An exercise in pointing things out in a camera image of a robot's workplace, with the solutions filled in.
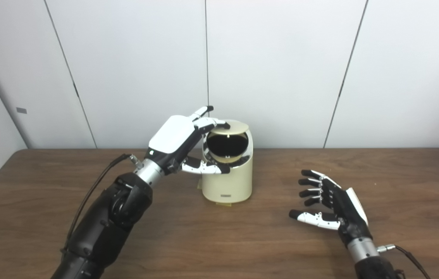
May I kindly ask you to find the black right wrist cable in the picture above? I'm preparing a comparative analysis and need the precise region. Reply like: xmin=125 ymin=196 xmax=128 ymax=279
xmin=377 ymin=244 xmax=431 ymax=279

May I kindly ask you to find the white and black right hand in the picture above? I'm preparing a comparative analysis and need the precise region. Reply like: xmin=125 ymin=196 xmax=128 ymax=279
xmin=289 ymin=169 xmax=373 ymax=246

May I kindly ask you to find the cream-colored bin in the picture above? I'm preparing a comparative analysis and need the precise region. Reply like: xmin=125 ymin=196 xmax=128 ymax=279
xmin=201 ymin=126 xmax=253 ymax=203

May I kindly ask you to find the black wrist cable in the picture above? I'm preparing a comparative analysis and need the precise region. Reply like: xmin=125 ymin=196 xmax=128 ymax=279
xmin=377 ymin=244 xmax=431 ymax=279
xmin=61 ymin=153 xmax=142 ymax=252

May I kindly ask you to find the round cream bin lid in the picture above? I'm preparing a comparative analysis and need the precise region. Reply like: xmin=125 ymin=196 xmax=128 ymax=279
xmin=208 ymin=120 xmax=250 ymax=137

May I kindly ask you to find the white and black left hand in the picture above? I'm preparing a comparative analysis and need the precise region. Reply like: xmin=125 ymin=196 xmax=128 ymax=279
xmin=145 ymin=106 xmax=231 ymax=176

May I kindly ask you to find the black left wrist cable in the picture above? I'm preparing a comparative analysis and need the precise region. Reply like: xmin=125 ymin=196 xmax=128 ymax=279
xmin=61 ymin=153 xmax=142 ymax=252

